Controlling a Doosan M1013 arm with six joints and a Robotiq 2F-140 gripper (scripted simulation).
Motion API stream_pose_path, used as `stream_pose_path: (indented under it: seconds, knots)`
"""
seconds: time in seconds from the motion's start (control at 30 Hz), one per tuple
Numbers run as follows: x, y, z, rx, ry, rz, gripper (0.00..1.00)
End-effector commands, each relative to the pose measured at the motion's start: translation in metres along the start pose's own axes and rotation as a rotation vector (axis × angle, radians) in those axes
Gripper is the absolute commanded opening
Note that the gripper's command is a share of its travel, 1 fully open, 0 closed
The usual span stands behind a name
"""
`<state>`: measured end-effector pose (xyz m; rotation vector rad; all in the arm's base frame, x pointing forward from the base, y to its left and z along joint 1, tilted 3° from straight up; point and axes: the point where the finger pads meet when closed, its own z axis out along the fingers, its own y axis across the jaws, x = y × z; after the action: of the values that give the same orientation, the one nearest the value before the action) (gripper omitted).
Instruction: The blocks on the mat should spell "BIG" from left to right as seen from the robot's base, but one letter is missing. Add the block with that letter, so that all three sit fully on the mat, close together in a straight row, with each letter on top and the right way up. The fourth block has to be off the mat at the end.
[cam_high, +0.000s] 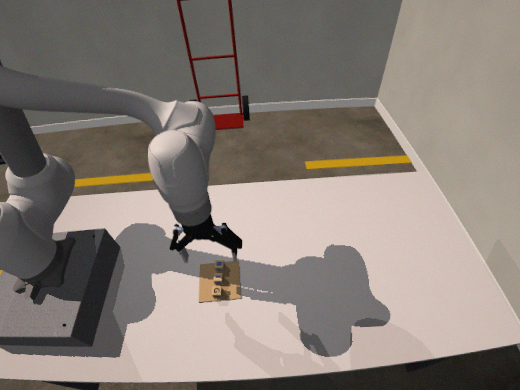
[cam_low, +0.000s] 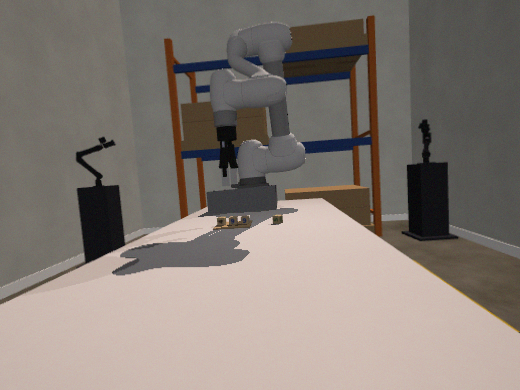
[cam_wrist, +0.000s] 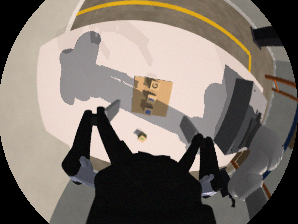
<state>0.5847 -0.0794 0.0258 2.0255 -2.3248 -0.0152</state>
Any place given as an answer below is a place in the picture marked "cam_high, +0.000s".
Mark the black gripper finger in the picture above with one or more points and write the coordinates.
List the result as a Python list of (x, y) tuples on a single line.
[(180, 246), (229, 236)]

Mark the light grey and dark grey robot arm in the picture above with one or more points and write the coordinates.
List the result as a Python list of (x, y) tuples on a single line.
[(40, 188)]

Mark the tan square mat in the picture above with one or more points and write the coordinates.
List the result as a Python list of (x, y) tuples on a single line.
[(231, 285)]

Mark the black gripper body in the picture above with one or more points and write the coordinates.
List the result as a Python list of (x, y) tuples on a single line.
[(207, 227)]

